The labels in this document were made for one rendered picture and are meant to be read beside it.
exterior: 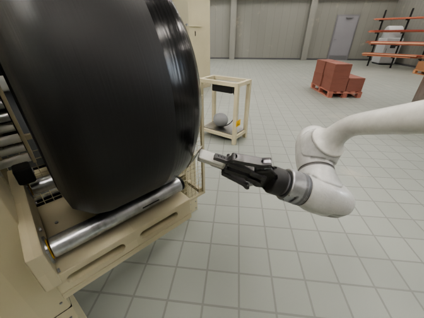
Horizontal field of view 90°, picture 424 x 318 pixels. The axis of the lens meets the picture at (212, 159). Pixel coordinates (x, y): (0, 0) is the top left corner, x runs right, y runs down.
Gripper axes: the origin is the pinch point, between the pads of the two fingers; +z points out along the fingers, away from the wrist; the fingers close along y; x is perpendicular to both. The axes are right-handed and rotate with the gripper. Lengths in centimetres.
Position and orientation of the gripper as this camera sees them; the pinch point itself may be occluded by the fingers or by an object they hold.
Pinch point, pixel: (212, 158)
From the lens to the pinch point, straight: 53.6
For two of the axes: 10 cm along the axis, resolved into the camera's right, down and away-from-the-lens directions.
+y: -3.4, 5.6, 7.5
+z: -9.3, -3.2, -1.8
